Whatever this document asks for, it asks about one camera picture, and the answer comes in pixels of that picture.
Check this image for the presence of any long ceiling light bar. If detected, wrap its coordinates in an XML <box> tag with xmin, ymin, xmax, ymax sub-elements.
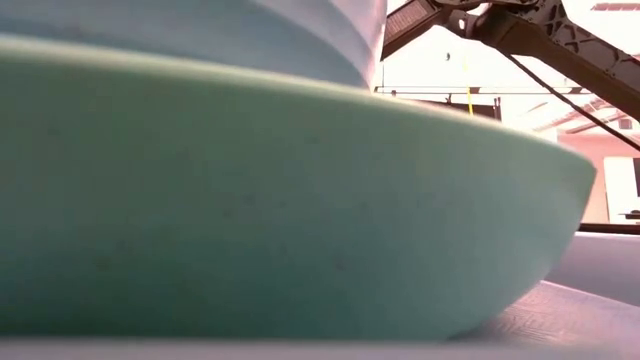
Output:
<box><xmin>374</xmin><ymin>85</ymin><xmax>591</xmax><ymax>96</ymax></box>

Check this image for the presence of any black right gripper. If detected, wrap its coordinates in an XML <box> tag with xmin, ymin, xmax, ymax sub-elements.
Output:
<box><xmin>379</xmin><ymin>0</ymin><xmax>454</xmax><ymax>62</ymax></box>

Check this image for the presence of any teal plastic plate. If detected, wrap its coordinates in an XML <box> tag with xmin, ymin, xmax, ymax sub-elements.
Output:
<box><xmin>0</xmin><ymin>34</ymin><xmax>597</xmax><ymax>341</ymax></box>

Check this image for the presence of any blue plastic bowl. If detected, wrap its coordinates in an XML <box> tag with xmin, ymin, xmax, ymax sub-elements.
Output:
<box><xmin>0</xmin><ymin>0</ymin><xmax>389</xmax><ymax>91</ymax></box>

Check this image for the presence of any yellow cable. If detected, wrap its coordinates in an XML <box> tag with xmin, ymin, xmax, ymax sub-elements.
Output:
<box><xmin>462</xmin><ymin>54</ymin><xmax>475</xmax><ymax>117</ymax></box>

